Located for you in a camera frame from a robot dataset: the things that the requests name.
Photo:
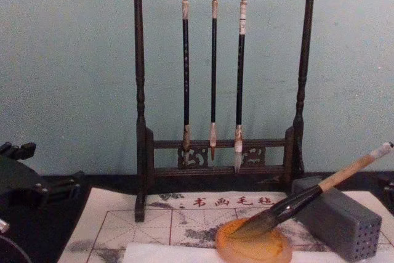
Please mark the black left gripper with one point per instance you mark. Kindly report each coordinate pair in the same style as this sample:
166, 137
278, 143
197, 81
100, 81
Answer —
18, 183

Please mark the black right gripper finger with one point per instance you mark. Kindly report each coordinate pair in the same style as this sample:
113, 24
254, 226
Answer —
389, 193

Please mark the grey perforated stone block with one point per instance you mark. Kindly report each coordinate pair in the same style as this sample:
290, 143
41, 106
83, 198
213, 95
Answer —
341, 220

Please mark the black table cloth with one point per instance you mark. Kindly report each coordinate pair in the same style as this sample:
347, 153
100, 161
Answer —
46, 229

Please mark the white felt mat, red grid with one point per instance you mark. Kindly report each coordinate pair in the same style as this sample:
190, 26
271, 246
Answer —
123, 223

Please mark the dark wooden brush rack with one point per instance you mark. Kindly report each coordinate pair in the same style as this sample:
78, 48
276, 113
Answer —
140, 90

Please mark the orange ink dish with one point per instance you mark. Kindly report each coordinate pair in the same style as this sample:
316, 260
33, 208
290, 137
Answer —
264, 249

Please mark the white paper sheet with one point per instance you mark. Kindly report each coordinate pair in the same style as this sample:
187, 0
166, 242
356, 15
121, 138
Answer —
166, 253

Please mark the hanging brush with brown tip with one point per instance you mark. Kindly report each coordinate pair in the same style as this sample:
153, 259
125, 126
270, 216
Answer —
186, 75

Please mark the hanging brush with white tip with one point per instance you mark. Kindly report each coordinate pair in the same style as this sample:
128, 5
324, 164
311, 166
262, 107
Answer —
240, 75

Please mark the thin hanging calligraphy brush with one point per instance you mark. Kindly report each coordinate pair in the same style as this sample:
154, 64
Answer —
213, 75

